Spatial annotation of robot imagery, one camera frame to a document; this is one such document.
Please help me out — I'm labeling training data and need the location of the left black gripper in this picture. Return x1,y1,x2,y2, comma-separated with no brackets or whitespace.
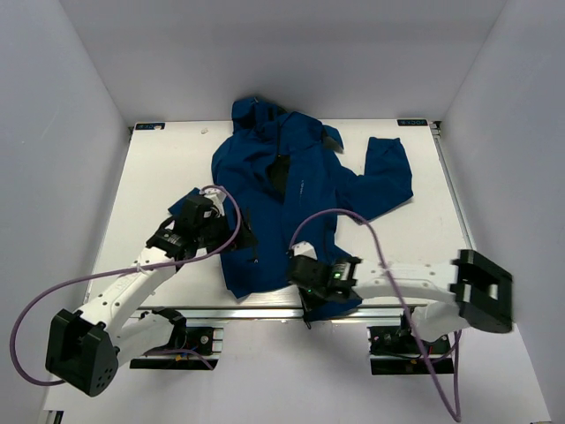
195,208,259,255

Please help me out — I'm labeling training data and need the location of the blue zip jacket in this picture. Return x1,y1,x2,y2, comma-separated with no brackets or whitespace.
166,95,415,322

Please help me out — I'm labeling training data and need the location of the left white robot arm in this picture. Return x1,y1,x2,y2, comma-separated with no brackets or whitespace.
46,187,258,398

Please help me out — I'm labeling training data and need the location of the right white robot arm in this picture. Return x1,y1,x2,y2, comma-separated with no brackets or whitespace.
287,243,514,352

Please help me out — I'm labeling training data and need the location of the left blue table label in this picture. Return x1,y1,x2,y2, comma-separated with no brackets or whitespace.
134,122,165,131

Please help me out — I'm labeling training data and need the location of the blue table label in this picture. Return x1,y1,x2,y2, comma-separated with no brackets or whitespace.
396,118,428,126
134,122,165,131

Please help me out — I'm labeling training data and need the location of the right blue table label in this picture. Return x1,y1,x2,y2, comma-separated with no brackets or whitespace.
396,118,428,126

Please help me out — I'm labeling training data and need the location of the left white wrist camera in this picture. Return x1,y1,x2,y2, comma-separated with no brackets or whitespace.
200,185,227,216

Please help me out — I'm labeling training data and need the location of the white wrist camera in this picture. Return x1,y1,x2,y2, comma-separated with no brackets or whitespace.
200,185,227,216
288,241,317,261

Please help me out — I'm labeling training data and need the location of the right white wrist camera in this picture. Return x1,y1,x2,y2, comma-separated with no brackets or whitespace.
288,241,317,261

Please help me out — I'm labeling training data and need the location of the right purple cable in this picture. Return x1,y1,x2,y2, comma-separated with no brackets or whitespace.
290,208,463,423

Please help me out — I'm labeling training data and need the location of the purple cable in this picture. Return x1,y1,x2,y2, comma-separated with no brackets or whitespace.
290,208,463,423
9,185,243,388

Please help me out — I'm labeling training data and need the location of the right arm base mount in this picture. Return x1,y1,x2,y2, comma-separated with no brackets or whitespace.
366,308,461,376

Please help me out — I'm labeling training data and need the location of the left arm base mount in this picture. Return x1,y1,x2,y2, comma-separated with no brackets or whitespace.
129,307,224,371

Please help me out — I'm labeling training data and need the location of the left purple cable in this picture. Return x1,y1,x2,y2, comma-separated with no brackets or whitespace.
9,185,243,388

